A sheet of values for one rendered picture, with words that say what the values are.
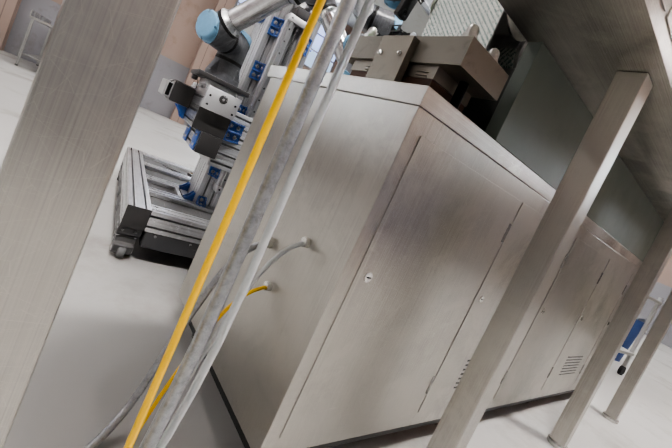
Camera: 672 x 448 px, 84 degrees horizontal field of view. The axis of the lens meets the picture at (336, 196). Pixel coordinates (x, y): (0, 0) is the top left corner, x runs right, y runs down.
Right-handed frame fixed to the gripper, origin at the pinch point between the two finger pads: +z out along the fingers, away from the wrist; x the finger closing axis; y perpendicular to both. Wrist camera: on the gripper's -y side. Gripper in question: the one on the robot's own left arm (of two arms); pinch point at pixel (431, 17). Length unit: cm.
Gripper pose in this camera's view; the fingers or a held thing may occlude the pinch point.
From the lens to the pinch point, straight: 131.9
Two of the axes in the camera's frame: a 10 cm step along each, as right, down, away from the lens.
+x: 7.1, 2.6, 6.5
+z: 1.7, 8.3, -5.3
